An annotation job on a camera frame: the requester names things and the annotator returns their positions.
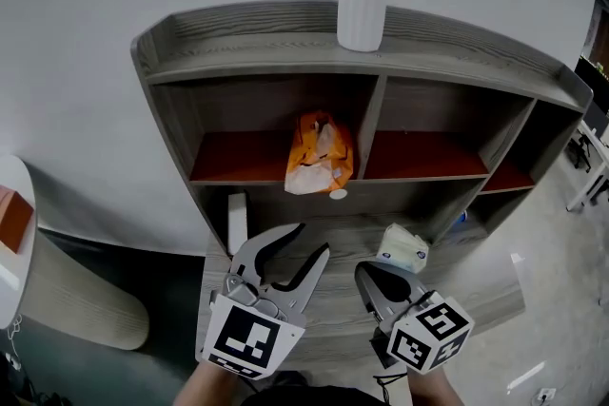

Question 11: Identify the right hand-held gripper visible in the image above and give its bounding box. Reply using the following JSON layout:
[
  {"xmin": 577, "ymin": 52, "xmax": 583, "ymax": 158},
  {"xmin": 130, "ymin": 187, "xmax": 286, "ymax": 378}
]
[{"xmin": 354, "ymin": 261, "xmax": 476, "ymax": 376}]

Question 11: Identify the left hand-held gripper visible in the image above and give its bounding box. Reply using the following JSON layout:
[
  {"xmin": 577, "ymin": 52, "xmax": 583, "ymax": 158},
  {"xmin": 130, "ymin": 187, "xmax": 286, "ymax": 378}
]
[{"xmin": 194, "ymin": 222, "xmax": 331, "ymax": 381}]

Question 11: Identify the orange snack bag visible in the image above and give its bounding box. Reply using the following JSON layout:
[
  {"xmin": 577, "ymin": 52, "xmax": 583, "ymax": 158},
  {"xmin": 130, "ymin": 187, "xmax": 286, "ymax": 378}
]
[{"xmin": 284, "ymin": 109, "xmax": 356, "ymax": 195}]

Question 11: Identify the person's right forearm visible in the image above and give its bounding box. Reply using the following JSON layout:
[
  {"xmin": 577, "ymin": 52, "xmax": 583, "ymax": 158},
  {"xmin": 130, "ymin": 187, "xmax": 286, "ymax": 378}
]
[{"xmin": 406, "ymin": 368, "xmax": 467, "ymax": 406}]

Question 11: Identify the person's left forearm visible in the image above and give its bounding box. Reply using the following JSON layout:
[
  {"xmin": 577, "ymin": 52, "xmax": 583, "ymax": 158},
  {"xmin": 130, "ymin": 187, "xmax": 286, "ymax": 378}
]
[{"xmin": 171, "ymin": 358, "xmax": 246, "ymax": 406}]

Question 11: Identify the grey wooden desk hutch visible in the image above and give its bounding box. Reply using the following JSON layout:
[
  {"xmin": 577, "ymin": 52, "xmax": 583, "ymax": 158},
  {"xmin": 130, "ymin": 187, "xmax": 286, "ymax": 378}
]
[{"xmin": 130, "ymin": 0, "xmax": 595, "ymax": 351}]

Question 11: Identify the white and blue tissue pack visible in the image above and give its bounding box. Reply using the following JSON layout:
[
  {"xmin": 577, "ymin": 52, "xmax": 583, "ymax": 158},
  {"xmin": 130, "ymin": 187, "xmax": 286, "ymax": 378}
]
[{"xmin": 375, "ymin": 222, "xmax": 430, "ymax": 275}]

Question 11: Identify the dark red hardcover book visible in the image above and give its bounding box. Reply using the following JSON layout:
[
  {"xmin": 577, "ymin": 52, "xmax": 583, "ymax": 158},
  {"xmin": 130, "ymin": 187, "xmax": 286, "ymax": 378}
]
[{"xmin": 226, "ymin": 190, "xmax": 252, "ymax": 257}]

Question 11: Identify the person's black clothing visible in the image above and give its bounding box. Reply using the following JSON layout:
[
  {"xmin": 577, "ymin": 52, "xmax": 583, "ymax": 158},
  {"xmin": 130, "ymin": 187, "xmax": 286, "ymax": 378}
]
[{"xmin": 242, "ymin": 387, "xmax": 386, "ymax": 406}]

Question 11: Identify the white ribbed round side table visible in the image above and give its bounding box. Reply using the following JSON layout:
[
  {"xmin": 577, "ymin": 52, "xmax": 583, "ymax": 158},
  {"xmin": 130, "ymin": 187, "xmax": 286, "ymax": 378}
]
[{"xmin": 0, "ymin": 155, "xmax": 151, "ymax": 352}]

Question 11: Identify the black office chair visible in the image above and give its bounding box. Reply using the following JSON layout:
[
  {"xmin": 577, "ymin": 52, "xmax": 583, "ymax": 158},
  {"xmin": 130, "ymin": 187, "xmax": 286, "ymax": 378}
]
[{"xmin": 569, "ymin": 132, "xmax": 594, "ymax": 170}]

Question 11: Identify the orange box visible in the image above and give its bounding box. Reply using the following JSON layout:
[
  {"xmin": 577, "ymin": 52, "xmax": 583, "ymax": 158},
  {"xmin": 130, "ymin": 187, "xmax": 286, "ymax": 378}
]
[{"xmin": 0, "ymin": 184, "xmax": 35, "ymax": 255}]

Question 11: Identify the white ribbed vase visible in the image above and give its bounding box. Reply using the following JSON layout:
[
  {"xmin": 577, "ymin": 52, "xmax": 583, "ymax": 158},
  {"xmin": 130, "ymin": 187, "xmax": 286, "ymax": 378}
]
[{"xmin": 336, "ymin": 0, "xmax": 387, "ymax": 53}]

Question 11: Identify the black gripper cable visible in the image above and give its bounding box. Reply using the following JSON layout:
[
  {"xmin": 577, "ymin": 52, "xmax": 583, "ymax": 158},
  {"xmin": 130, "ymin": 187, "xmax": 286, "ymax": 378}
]
[{"xmin": 373, "ymin": 373, "xmax": 410, "ymax": 406}]

